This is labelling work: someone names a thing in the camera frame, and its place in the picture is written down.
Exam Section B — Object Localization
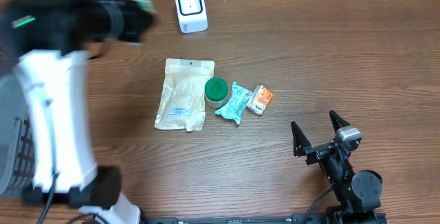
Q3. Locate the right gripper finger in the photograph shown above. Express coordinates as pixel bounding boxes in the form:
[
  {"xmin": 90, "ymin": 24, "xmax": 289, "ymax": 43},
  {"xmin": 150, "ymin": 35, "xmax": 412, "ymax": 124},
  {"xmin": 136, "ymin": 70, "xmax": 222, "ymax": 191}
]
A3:
[
  {"xmin": 291, "ymin": 121, "xmax": 311, "ymax": 157},
  {"xmin": 329, "ymin": 110, "xmax": 351, "ymax": 133}
]

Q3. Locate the orange snack packet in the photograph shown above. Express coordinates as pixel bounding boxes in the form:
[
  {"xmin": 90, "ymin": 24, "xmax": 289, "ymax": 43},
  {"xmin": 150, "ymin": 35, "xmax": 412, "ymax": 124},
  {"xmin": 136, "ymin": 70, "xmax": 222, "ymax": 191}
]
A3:
[{"xmin": 247, "ymin": 85, "xmax": 274, "ymax": 115}]

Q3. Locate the teal tissue packet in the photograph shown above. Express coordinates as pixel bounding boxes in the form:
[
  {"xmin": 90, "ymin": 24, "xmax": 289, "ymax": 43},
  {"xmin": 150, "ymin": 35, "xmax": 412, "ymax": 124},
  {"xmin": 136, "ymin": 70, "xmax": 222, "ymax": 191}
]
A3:
[{"xmin": 215, "ymin": 82, "xmax": 252, "ymax": 125}]

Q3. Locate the green lid jar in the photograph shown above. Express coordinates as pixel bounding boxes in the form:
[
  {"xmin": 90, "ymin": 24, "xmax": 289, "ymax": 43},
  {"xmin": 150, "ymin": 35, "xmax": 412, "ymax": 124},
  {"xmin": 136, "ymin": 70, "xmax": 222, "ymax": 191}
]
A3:
[{"xmin": 204, "ymin": 78, "xmax": 228, "ymax": 109}]

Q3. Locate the beige paper pouch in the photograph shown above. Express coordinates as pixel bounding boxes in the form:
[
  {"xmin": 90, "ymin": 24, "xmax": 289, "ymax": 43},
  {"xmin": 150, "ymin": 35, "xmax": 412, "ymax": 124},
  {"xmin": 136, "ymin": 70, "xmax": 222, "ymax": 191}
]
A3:
[{"xmin": 154, "ymin": 58, "xmax": 215, "ymax": 132}]

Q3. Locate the green tissue packet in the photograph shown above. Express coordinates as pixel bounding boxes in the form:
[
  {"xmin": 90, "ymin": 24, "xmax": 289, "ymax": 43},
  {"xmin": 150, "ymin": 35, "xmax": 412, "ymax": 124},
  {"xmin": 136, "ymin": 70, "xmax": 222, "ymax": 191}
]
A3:
[{"xmin": 135, "ymin": 0, "xmax": 156, "ymax": 14}]

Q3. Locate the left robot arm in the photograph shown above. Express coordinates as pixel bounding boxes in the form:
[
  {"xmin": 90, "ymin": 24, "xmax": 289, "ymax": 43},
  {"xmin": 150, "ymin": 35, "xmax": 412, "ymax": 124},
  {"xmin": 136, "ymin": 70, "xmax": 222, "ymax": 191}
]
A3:
[{"xmin": 1, "ymin": 0, "xmax": 154, "ymax": 223}]

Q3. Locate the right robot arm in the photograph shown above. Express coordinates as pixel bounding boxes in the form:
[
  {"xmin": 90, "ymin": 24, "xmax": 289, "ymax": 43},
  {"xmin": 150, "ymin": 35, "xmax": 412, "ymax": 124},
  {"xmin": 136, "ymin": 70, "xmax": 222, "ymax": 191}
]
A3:
[{"xmin": 291, "ymin": 110, "xmax": 387, "ymax": 224}]

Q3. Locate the white barcode scanner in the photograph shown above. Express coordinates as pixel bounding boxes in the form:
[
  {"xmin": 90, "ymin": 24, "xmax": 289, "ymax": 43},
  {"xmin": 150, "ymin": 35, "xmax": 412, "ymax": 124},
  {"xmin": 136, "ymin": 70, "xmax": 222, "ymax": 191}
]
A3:
[{"xmin": 175, "ymin": 0, "xmax": 208, "ymax": 34}]

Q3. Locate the grey plastic mesh basket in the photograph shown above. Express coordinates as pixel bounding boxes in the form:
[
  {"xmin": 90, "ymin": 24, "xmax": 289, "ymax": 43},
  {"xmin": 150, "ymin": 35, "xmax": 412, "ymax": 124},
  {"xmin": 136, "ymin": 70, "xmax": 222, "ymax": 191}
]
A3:
[{"xmin": 1, "ymin": 75, "xmax": 34, "ymax": 198}]

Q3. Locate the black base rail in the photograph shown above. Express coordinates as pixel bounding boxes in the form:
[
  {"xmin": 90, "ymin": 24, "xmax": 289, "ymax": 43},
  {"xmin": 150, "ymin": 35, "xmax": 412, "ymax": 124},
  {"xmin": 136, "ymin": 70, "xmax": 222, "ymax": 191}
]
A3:
[{"xmin": 140, "ymin": 212, "xmax": 389, "ymax": 224}]

